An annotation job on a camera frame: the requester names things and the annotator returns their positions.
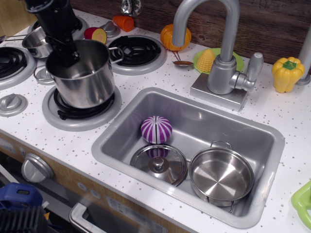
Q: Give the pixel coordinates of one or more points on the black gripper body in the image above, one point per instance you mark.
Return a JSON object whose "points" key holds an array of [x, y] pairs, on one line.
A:
{"points": [[58, 20]]}

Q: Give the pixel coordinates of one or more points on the tall steel pot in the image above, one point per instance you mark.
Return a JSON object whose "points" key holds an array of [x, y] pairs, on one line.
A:
{"points": [[87, 83]]}

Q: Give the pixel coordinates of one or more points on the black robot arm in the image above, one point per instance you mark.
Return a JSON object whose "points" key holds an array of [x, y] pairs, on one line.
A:
{"points": [[58, 20]]}

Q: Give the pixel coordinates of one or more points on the front left stove burner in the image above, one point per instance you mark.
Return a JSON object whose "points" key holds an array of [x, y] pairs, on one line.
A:
{"points": [[16, 66]]}

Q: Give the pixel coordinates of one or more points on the back right stove burner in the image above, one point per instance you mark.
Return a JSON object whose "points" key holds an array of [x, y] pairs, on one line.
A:
{"points": [[136, 55]]}

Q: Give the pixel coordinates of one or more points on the front right stove burner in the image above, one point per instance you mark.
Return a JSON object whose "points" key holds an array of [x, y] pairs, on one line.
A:
{"points": [[50, 109]]}

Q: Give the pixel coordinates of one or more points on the steel pot lid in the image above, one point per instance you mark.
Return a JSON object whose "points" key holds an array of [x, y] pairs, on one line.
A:
{"points": [[161, 161]]}

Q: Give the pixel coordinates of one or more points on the red yellow halved fruit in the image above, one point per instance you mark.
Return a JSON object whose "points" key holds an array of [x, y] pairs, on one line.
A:
{"points": [[96, 33]]}

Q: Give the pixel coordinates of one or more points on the silver knob back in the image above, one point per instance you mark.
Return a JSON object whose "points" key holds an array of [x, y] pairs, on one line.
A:
{"points": [[111, 29]]}

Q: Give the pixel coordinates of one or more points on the silver knob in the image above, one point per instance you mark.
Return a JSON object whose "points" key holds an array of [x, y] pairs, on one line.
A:
{"points": [[42, 76], [12, 105], [111, 29]]}

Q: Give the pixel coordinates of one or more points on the silver knob middle left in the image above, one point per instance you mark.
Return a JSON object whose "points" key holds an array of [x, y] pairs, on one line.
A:
{"points": [[42, 76]]}

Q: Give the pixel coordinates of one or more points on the orange toy carrot piece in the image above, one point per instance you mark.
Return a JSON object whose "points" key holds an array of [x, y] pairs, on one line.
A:
{"points": [[126, 23]]}

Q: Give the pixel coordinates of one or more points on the shiny foil object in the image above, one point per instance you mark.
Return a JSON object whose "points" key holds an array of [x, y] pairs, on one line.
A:
{"points": [[131, 7]]}

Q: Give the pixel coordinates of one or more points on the silver knob front left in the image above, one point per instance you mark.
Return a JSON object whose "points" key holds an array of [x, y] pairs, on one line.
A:
{"points": [[12, 105]]}

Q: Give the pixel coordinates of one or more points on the orange toy pumpkin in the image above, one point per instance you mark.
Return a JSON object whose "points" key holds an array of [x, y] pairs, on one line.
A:
{"points": [[166, 38]]}

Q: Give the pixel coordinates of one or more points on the steel sink basin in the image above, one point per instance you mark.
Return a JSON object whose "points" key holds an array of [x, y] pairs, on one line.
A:
{"points": [[195, 127]]}

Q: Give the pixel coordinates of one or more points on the small brown spoon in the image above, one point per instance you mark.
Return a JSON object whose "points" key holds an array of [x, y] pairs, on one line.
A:
{"points": [[179, 62]]}

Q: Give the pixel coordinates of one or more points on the purple white striped onion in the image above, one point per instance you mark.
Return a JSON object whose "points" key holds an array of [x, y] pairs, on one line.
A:
{"points": [[156, 129]]}

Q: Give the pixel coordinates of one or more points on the silver oven dial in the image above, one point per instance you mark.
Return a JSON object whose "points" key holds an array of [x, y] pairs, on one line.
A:
{"points": [[35, 170]]}

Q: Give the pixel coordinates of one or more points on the yellow toy corn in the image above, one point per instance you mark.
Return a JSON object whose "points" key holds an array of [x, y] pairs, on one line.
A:
{"points": [[205, 61]]}

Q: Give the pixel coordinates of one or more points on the silver toy faucet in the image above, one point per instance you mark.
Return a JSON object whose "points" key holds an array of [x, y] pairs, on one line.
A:
{"points": [[224, 85]]}

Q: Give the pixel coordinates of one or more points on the green toy plate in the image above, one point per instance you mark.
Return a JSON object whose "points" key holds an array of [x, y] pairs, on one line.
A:
{"points": [[216, 51]]}

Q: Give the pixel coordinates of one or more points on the shallow steel pan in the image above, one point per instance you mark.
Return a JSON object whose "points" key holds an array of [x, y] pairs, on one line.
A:
{"points": [[220, 176]]}

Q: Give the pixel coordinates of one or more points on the yellow toy bell pepper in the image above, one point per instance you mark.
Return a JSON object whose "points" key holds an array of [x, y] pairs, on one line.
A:
{"points": [[286, 73]]}

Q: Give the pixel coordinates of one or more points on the light green plastic object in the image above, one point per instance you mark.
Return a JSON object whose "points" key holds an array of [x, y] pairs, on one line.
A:
{"points": [[301, 201]]}

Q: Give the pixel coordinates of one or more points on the silver oven door handle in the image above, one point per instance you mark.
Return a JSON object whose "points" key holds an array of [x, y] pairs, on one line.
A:
{"points": [[82, 220]]}

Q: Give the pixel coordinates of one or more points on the grey post right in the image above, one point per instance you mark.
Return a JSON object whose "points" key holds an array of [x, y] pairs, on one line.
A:
{"points": [[305, 52]]}

